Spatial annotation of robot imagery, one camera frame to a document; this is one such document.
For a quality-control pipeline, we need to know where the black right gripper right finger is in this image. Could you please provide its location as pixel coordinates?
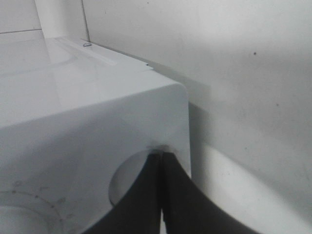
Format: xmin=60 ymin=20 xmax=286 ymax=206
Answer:
xmin=161 ymin=152 xmax=257 ymax=234

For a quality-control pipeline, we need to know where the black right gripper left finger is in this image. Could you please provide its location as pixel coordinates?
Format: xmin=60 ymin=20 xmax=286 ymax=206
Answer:
xmin=84 ymin=153 xmax=161 ymax=234

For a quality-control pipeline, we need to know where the round white door button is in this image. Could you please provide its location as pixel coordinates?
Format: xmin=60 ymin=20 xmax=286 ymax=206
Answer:
xmin=108 ymin=148 xmax=164 ymax=206

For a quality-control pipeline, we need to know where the white timer knob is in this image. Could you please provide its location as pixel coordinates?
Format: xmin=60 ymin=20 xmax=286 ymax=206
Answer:
xmin=0 ymin=206 xmax=54 ymax=234

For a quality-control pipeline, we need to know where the white microwave oven body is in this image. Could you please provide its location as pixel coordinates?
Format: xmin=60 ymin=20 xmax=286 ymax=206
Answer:
xmin=0 ymin=38 xmax=191 ymax=234

